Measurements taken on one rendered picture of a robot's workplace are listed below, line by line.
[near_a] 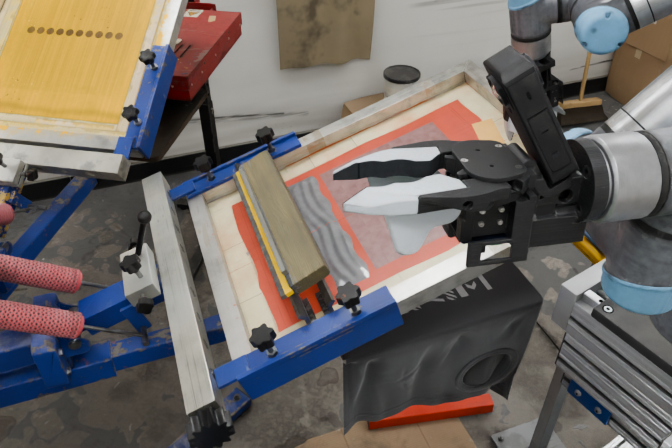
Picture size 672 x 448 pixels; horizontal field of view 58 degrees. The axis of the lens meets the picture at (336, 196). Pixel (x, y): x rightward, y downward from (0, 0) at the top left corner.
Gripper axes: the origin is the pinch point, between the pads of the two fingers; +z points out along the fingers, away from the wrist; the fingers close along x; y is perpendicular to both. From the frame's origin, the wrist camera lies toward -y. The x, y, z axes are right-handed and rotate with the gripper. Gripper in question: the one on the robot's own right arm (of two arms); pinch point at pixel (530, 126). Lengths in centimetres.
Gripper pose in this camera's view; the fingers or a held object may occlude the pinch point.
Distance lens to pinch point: 142.8
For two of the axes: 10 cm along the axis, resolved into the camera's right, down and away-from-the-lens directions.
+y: 3.4, 5.7, -7.5
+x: 9.0, -4.1, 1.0
